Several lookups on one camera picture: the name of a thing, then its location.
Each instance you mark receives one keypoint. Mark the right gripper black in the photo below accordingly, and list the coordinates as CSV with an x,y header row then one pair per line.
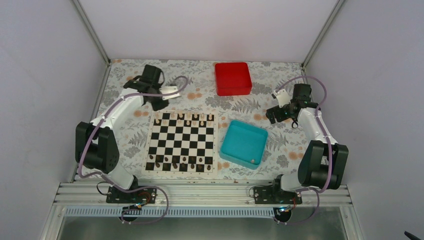
x,y
271,116

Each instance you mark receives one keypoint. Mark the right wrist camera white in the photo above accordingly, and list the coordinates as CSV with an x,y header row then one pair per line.
x,y
282,97

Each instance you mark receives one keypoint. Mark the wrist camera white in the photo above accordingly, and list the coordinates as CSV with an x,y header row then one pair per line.
x,y
169,92
282,97

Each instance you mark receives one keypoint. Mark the aluminium rail frame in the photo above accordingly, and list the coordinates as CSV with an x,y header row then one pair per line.
x,y
194,194

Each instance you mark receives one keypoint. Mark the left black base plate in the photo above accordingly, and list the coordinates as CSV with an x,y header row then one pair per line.
x,y
115,196

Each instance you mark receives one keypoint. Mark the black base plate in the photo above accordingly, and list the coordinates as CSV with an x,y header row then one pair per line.
x,y
268,195
115,196

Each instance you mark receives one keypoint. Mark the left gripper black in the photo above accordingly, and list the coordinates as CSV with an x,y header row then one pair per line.
x,y
156,107

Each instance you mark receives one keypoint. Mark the red square box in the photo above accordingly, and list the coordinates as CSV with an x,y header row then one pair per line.
x,y
232,79

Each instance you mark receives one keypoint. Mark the dark chess pieces row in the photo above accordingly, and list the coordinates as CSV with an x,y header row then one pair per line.
x,y
178,163

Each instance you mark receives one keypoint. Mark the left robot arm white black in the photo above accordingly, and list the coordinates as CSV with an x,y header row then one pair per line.
x,y
96,148

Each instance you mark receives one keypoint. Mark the floral patterned mat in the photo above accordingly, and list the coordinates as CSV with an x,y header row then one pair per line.
x,y
285,146

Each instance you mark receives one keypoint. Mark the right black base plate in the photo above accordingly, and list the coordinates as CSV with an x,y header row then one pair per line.
x,y
268,195

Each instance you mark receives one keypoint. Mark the black white chessboard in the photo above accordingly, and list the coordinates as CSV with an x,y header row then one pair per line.
x,y
199,141

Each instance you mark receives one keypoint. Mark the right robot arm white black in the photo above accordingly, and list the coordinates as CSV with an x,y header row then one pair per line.
x,y
323,163

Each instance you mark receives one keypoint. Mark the teal tray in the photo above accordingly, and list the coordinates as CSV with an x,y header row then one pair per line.
x,y
242,143

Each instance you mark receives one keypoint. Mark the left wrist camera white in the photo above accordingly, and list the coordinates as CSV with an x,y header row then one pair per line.
x,y
169,92

